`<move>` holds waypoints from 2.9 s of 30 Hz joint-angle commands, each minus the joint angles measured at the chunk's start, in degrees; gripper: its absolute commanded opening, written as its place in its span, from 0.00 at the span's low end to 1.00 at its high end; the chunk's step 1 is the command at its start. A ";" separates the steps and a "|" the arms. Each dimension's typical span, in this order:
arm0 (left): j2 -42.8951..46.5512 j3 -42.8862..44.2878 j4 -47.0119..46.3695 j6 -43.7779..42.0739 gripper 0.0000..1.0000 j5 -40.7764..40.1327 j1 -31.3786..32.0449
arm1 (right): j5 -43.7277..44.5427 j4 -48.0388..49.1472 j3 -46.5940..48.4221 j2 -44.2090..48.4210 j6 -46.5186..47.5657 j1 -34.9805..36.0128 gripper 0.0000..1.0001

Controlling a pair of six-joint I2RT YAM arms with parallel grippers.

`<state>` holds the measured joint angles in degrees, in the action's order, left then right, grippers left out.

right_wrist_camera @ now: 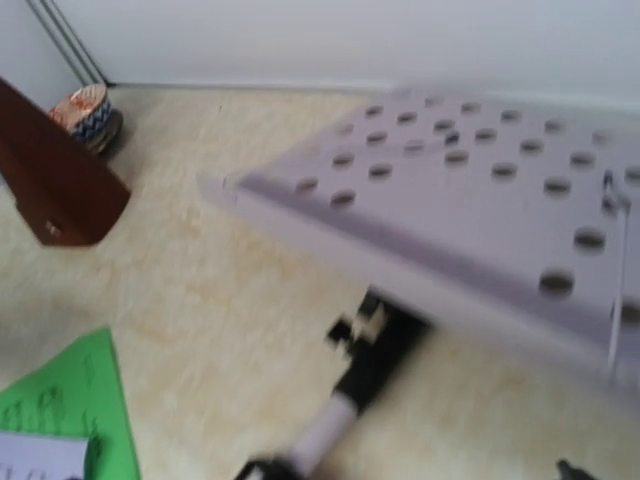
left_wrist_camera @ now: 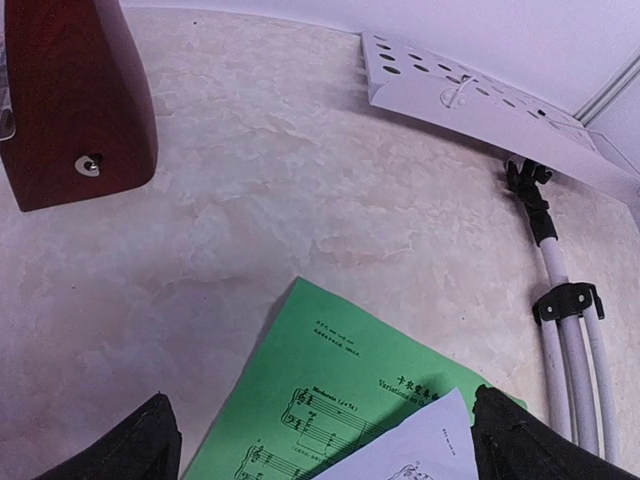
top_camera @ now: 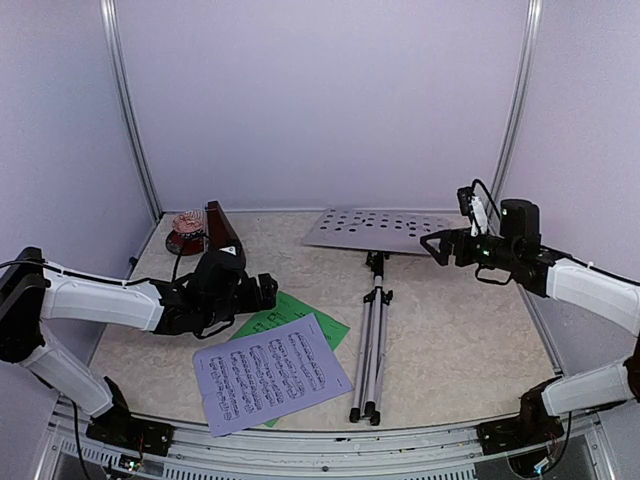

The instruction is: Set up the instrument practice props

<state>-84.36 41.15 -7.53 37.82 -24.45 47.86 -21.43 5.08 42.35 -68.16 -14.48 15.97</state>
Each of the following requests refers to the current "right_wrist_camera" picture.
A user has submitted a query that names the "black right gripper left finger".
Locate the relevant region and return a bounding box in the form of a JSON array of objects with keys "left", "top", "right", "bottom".
[{"left": 234, "top": 457, "right": 300, "bottom": 480}]

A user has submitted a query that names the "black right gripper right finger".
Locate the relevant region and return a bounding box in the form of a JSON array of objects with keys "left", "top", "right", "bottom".
[{"left": 556, "top": 459, "right": 596, "bottom": 480}]

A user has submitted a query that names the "white perforated music stand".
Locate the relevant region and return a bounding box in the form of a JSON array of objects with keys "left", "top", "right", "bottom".
[{"left": 197, "top": 82, "right": 640, "bottom": 480}]

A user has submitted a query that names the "white sheet music page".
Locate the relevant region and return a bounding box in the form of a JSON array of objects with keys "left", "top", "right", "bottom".
[{"left": 1, "top": 432, "right": 89, "bottom": 480}]

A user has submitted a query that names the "green sheet music page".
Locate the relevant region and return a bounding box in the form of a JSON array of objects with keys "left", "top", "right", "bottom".
[{"left": 1, "top": 327, "right": 141, "bottom": 479}]

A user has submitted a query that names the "brown wooden metronome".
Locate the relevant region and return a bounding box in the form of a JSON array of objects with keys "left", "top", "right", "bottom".
[{"left": 1, "top": 81, "right": 131, "bottom": 247}]

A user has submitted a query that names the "dark round saucer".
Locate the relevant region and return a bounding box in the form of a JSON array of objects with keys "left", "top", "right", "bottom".
[{"left": 84, "top": 109, "right": 124, "bottom": 155}]

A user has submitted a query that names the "patterned ceramic bowl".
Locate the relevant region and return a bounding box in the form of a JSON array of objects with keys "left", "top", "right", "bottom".
[{"left": 48, "top": 84, "right": 112, "bottom": 143}]

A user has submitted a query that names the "left aluminium frame post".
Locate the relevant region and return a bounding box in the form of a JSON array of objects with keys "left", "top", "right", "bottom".
[{"left": 27, "top": 0, "right": 110, "bottom": 86}]

